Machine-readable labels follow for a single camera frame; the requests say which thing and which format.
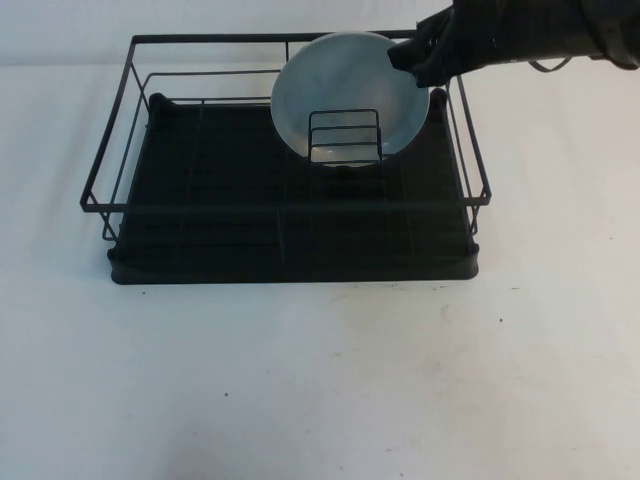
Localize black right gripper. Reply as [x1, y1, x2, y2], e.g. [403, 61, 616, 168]
[388, 0, 509, 90]

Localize black wire plate holder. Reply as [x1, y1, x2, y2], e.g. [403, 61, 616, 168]
[307, 107, 382, 168]

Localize pale blue round plate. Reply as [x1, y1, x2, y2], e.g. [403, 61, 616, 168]
[269, 31, 431, 168]

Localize black wire dish rack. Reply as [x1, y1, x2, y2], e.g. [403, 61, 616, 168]
[77, 28, 494, 252]

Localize black plastic drip tray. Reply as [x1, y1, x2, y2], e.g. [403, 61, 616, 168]
[106, 91, 480, 286]

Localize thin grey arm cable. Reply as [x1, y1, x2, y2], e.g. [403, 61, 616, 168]
[528, 54, 572, 75]

